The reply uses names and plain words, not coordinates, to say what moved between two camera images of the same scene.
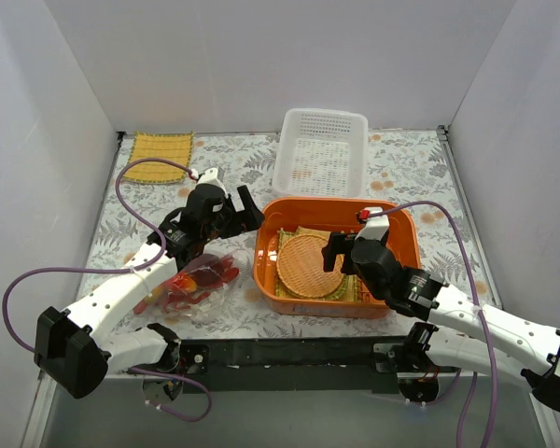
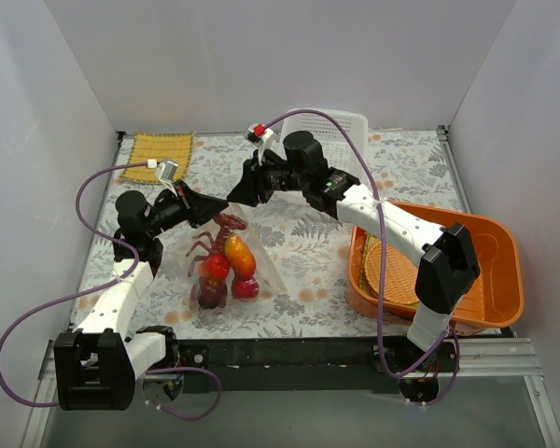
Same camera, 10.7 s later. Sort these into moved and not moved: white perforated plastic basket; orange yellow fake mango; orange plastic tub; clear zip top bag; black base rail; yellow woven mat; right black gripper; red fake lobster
Moved: orange yellow fake mango; clear zip top bag; right black gripper; red fake lobster; orange plastic tub
Not moved: white perforated plastic basket; yellow woven mat; black base rail
